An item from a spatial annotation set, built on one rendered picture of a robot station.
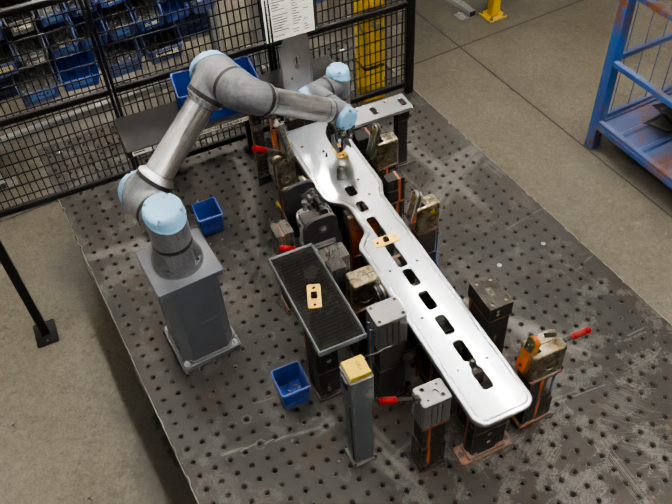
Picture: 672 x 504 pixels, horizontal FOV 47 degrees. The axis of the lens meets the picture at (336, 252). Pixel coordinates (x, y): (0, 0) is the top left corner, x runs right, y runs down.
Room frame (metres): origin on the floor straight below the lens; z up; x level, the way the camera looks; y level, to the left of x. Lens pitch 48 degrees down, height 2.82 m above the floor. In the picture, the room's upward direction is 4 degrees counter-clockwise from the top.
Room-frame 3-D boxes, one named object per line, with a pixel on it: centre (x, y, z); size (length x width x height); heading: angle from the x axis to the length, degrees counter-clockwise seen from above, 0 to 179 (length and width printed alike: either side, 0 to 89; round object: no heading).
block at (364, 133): (2.26, -0.14, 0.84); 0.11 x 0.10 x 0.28; 111
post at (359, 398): (1.11, -0.03, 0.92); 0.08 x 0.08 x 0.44; 21
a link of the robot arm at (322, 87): (2.04, 0.02, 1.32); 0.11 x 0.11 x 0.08; 35
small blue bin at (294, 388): (1.33, 0.17, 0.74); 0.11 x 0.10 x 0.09; 21
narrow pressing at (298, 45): (2.37, 0.09, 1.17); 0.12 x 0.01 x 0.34; 111
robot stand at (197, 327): (1.57, 0.48, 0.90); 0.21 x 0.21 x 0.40; 26
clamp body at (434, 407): (1.08, -0.22, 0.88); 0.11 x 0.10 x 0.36; 111
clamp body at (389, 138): (2.14, -0.21, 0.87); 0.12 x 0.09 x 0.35; 111
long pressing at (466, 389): (1.67, -0.18, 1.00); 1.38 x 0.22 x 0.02; 21
